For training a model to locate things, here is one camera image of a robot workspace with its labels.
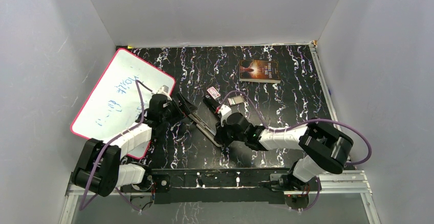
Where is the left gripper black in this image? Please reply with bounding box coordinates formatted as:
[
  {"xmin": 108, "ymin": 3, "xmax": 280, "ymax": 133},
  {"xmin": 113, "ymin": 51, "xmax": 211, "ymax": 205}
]
[{"xmin": 160, "ymin": 93, "xmax": 197, "ymax": 125}]

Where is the white stapler black handle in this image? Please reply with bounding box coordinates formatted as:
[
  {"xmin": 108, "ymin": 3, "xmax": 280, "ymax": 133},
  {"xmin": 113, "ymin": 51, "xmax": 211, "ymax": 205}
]
[{"xmin": 188, "ymin": 113, "xmax": 223, "ymax": 147}]

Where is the cardboard staple tray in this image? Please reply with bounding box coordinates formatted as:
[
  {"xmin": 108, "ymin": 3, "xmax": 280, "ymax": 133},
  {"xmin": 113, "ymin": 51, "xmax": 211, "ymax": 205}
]
[{"xmin": 228, "ymin": 95, "xmax": 245, "ymax": 106}]

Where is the small red staple box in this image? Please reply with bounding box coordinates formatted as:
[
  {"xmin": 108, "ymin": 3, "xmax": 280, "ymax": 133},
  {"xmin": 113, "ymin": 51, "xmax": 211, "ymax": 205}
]
[{"xmin": 207, "ymin": 86, "xmax": 221, "ymax": 100}]

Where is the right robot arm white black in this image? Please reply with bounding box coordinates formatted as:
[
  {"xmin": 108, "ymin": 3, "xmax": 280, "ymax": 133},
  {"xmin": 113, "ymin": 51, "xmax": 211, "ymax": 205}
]
[{"xmin": 214, "ymin": 113, "xmax": 354, "ymax": 190}]

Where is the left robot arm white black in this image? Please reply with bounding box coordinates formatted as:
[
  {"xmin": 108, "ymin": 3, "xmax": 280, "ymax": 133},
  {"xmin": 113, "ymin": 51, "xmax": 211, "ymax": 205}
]
[{"xmin": 71, "ymin": 93, "xmax": 197, "ymax": 196}]

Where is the pink-framed whiteboard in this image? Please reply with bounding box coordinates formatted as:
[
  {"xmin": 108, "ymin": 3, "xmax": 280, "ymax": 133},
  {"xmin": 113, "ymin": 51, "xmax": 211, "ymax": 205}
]
[{"xmin": 70, "ymin": 49, "xmax": 176, "ymax": 140}]

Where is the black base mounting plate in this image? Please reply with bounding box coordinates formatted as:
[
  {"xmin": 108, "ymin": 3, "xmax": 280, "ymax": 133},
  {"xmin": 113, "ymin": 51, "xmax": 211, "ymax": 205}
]
[{"xmin": 120, "ymin": 168, "xmax": 321, "ymax": 205}]

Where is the dark paperback book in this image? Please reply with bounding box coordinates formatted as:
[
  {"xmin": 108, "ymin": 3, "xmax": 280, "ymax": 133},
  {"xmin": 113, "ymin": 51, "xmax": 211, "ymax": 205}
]
[{"xmin": 239, "ymin": 59, "xmax": 281, "ymax": 84}]

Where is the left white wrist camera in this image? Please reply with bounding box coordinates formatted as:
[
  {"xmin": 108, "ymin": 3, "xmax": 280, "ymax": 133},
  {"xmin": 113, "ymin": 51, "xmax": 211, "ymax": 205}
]
[{"xmin": 156, "ymin": 85, "xmax": 172, "ymax": 101}]

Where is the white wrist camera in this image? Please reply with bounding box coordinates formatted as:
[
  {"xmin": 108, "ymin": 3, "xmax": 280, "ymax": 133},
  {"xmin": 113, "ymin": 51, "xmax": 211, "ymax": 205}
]
[
  {"xmin": 156, "ymin": 85, "xmax": 172, "ymax": 101},
  {"xmin": 216, "ymin": 104, "xmax": 232, "ymax": 126}
]

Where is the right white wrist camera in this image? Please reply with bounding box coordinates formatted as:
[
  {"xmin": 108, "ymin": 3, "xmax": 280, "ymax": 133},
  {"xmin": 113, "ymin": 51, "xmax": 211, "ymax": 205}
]
[{"xmin": 216, "ymin": 104, "xmax": 232, "ymax": 126}]

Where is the aluminium frame rail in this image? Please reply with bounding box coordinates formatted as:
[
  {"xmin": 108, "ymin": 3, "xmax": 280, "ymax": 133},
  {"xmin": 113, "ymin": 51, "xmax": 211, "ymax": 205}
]
[{"xmin": 60, "ymin": 168, "xmax": 380, "ymax": 223}]

